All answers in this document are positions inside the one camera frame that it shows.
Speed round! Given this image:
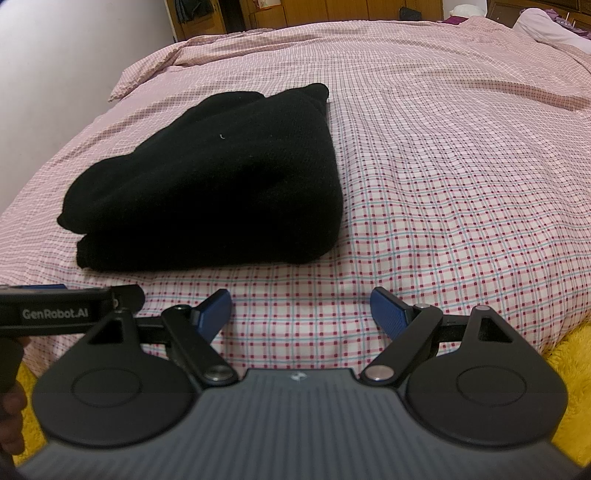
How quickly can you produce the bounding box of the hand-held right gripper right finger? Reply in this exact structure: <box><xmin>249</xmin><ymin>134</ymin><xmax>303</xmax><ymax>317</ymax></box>
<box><xmin>360</xmin><ymin>286</ymin><xmax>520</xmax><ymax>385</ymax></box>

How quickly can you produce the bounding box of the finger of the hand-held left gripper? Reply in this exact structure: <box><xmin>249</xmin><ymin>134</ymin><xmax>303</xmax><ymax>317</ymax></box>
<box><xmin>111</xmin><ymin>284</ymin><xmax>147</xmax><ymax>319</ymax></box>

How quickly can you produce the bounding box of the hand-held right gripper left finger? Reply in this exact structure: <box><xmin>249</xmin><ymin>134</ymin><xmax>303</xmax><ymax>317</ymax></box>
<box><xmin>86</xmin><ymin>289</ymin><xmax>239</xmax><ymax>385</ymax></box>

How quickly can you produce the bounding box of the black knit cardigan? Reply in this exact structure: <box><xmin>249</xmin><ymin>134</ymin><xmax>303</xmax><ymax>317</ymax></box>
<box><xmin>57</xmin><ymin>83</ymin><xmax>344</xmax><ymax>272</ymax></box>

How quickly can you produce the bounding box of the person's left hand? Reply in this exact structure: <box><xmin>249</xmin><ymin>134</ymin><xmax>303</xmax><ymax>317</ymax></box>
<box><xmin>0</xmin><ymin>336</ymin><xmax>32</xmax><ymax>459</ymax></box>

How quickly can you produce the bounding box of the pink checked bed cover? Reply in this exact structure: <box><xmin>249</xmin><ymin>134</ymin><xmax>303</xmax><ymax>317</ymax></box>
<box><xmin>0</xmin><ymin>16</ymin><xmax>591</xmax><ymax>385</ymax></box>

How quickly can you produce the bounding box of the yellow fluffy blanket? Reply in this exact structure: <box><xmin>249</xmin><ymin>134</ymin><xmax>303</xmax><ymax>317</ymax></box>
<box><xmin>11</xmin><ymin>330</ymin><xmax>591</xmax><ymax>467</ymax></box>

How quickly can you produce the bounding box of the dark hanging jacket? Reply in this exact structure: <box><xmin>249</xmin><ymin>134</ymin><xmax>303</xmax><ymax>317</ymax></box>
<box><xmin>177</xmin><ymin>0</ymin><xmax>216</xmax><ymax>25</ymax></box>

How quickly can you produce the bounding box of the wooden wardrobe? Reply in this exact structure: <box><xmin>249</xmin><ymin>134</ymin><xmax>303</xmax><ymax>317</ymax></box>
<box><xmin>164</xmin><ymin>0</ymin><xmax>445</xmax><ymax>40</ymax></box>

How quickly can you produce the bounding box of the pale pink pillow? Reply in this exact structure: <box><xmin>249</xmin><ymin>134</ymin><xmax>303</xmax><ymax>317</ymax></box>
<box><xmin>512</xmin><ymin>8</ymin><xmax>591</xmax><ymax>52</ymax></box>

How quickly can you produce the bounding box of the wooden headboard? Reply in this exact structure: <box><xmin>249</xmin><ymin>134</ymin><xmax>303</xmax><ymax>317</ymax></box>
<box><xmin>487</xmin><ymin>0</ymin><xmax>591</xmax><ymax>23</ymax></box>

